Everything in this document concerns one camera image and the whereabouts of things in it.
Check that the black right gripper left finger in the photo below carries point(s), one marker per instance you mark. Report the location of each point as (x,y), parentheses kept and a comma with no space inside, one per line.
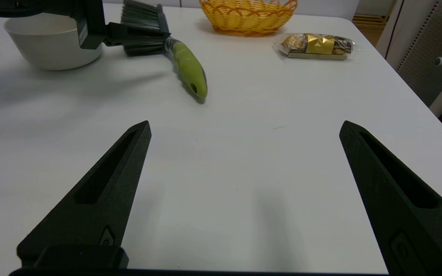
(90,214)

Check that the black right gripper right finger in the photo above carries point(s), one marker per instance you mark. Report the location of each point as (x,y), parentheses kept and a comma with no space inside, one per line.
(409,214)

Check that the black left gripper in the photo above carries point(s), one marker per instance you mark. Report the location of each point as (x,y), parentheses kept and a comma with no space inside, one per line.
(90,23)

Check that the beige round bowl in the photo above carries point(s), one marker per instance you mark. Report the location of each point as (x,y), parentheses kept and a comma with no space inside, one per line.
(48,50)

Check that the orange woven plastic basket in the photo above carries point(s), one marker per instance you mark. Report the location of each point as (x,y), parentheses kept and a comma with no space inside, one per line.
(248,19)

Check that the grey perforated panel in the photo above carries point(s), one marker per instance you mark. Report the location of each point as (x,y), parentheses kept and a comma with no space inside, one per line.
(432,42)

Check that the clear wrapped snack packet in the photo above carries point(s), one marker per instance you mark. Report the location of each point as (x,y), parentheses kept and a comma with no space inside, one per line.
(319,46)

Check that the brown wooden crate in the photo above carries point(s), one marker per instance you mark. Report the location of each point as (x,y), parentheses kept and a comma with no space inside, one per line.
(366,27)

